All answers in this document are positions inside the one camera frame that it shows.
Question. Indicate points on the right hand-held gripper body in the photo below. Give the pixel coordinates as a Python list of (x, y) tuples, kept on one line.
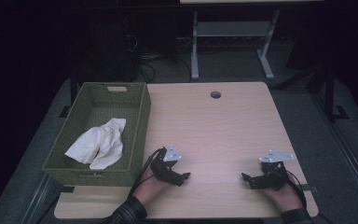
[(273, 177)]

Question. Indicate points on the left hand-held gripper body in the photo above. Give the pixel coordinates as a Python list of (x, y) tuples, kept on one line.
[(164, 169)]

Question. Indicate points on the white cloth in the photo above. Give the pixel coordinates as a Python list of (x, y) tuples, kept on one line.
[(101, 144)]

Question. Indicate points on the green woven basket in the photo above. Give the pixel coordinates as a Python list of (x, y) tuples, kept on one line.
[(112, 112)]

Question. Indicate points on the person's right hand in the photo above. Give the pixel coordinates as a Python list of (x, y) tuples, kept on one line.
[(284, 196)]

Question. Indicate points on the person's left hand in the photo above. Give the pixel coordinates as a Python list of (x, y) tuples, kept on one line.
[(150, 189)]

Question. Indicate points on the black metal stand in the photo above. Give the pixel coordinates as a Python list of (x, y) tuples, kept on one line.
[(329, 93)]

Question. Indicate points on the white metal table frame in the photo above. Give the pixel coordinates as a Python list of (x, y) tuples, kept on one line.
[(230, 28)]

